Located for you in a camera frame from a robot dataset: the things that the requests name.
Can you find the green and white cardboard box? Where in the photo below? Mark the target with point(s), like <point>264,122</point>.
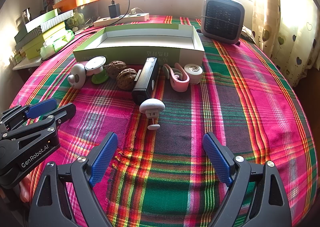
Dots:
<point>150,39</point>

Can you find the round black and white gadget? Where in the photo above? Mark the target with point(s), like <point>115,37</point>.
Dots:
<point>77,77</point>

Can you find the white power strip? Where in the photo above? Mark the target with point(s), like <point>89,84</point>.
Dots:
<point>140,17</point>

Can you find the beige heart-print curtain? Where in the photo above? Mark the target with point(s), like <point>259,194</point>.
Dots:
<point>287,29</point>

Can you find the pink clip with pale hook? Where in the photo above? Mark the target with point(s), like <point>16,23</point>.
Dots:
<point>181,87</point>

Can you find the black charger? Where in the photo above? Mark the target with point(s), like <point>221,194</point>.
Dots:
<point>113,10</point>

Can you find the white tape roll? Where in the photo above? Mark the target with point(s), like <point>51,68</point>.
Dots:
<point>193,75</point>

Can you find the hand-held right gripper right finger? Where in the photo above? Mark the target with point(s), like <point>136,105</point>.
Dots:
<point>217,160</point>

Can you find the striped grey box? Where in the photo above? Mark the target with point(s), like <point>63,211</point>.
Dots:
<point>57,20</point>

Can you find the brown walnut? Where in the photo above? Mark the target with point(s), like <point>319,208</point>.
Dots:
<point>126,79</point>
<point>113,68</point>

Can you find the plaid tablecloth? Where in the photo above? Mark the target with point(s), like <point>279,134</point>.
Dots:
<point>250,117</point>

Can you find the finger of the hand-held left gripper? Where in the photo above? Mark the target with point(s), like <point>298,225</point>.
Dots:
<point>65,112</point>
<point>41,107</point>

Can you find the green and white wipes pack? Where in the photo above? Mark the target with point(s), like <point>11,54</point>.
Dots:
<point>58,42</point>

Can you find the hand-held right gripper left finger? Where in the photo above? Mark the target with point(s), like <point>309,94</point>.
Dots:
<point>103,159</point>

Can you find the grey and black fan heater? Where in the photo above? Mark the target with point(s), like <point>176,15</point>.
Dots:
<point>222,17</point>

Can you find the white mushroom-shaped hook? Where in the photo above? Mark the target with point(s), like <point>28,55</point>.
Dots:
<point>151,105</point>

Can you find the dark glass jar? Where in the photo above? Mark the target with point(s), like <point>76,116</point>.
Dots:
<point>26,15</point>

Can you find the black rectangular device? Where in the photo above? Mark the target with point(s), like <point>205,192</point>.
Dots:
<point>145,79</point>

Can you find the white disc green base stand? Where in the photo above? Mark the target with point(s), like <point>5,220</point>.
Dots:
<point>95,65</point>

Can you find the white plug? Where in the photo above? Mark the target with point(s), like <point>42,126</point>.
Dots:
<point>132,12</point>

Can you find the green label jar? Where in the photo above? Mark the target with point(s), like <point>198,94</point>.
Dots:
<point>75,22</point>

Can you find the yellow-green box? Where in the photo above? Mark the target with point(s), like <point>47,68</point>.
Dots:
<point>35,47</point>

